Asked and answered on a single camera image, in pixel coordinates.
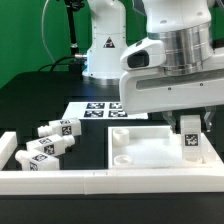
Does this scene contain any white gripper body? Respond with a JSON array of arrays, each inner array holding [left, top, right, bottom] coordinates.
[[119, 38, 224, 114]]

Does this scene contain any black cable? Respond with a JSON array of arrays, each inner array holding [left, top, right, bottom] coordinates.
[[37, 55, 84, 73]]

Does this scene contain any black camera stand pole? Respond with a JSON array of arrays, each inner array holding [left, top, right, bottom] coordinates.
[[64, 0, 85, 55]]

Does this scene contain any white sheet with tags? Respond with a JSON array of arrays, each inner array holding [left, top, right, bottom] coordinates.
[[63, 102, 148, 119]]

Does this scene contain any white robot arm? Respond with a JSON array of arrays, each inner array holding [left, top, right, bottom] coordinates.
[[83, 0, 224, 128]]

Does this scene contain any white U-shaped fence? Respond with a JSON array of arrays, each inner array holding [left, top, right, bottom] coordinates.
[[0, 132, 224, 195]]

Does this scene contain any white square tabletop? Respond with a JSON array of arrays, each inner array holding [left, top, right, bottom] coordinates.
[[108, 126, 224, 169]]

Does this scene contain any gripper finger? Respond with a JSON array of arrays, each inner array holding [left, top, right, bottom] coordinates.
[[162, 111, 176, 131], [204, 106, 216, 132]]

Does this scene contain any grey cable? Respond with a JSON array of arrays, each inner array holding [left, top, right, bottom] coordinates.
[[41, 0, 56, 64]]

